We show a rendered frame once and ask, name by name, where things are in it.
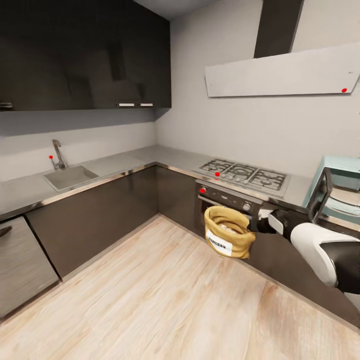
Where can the popcorn bag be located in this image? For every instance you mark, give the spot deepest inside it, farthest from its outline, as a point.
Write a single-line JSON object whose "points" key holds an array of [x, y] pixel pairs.
{"points": [[234, 245]]}

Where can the cabinet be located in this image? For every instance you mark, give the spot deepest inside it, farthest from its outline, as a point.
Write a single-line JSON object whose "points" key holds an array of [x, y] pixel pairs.
{"points": [[116, 54], [32, 76]]}

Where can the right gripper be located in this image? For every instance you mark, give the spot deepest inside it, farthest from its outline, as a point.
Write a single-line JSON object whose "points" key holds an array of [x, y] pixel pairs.
{"points": [[258, 227]]}

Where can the dishwasher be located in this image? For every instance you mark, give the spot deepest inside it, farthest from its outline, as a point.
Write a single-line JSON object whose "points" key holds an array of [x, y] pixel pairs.
{"points": [[25, 270]]}

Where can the microwave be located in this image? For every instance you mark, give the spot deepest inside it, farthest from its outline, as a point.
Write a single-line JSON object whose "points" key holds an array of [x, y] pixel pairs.
{"points": [[336, 182]]}

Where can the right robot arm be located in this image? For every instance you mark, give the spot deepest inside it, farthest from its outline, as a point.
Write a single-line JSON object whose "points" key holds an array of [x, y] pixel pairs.
{"points": [[334, 257]]}

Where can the drop in sink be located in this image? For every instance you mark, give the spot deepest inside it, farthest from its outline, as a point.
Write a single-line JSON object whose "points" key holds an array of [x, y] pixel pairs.
{"points": [[72, 176]]}

